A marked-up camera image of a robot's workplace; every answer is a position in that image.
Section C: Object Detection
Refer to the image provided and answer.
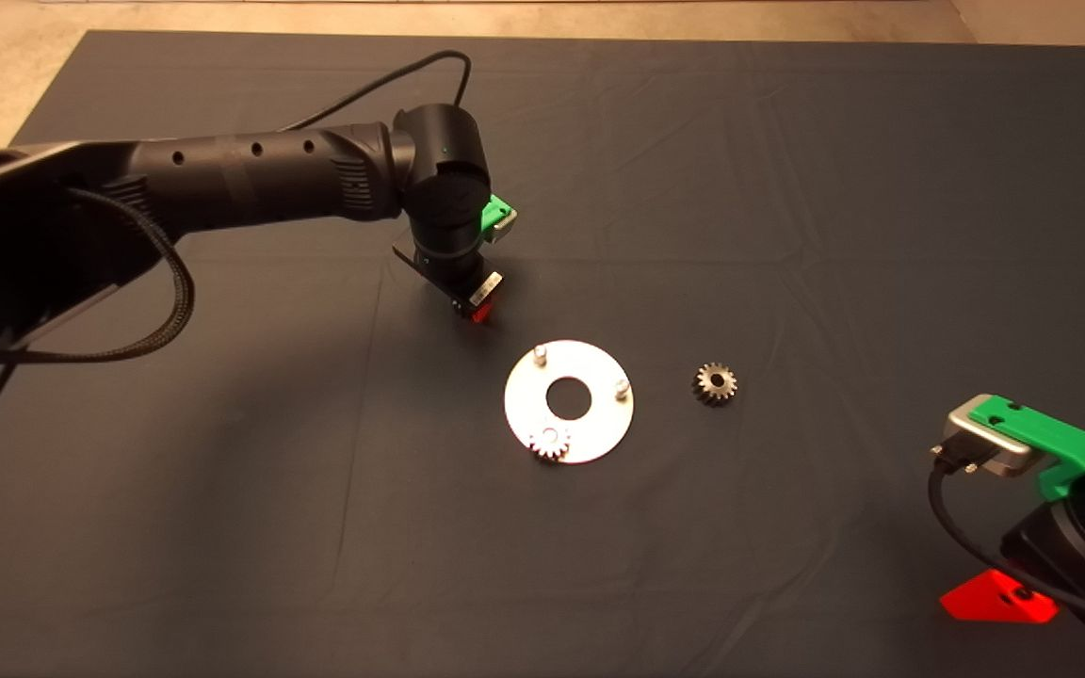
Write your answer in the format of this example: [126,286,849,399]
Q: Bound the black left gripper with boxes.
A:
[392,240,504,326]

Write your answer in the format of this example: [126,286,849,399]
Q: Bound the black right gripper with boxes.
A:
[940,504,1085,625]

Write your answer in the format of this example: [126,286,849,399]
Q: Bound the small steel planetary gear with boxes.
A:
[528,426,571,463]
[692,363,739,408]

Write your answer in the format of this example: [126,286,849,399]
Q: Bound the round metal carrier plate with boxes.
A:
[504,339,636,465]

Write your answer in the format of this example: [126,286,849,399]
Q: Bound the dark grey table cloth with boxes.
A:
[0,30,1085,678]

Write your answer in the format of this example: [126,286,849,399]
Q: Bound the black right camera cable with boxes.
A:
[927,443,1085,634]

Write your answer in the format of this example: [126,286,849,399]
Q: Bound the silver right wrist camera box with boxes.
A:
[943,403,1043,479]

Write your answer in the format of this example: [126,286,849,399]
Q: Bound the green right camera mount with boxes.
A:
[968,394,1085,502]

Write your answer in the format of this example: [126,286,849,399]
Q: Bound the black braided left arm hose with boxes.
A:
[0,188,197,363]

